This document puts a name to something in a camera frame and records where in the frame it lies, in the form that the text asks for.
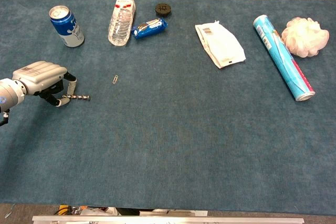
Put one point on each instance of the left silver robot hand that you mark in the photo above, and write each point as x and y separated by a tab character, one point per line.
42	77

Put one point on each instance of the silver bead chain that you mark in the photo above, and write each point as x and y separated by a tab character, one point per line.
78	96

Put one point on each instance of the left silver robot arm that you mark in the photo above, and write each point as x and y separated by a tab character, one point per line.
9	93

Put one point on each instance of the blue and white soda can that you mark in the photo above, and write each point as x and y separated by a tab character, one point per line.
67	26

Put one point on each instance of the silver paper clip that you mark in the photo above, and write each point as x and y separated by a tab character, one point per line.
115	79

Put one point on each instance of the clear plastic water bottle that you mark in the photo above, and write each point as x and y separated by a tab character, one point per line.
122	19

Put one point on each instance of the blue Oreo cookie pack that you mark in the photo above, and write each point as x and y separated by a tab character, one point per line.
149	28

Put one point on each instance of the teal felt table cloth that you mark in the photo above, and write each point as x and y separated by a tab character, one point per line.
168	129

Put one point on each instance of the black round chess piece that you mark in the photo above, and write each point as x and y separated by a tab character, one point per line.
163	9

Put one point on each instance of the white crumpled paper bag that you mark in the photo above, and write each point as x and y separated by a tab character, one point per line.
220	44

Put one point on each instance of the light blue plastic wrap roll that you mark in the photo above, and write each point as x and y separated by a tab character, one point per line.
283	56

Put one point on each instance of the white mesh bath sponge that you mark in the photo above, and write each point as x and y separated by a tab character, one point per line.
305	36

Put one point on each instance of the aluminium profile rail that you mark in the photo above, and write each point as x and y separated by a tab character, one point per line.
168	219

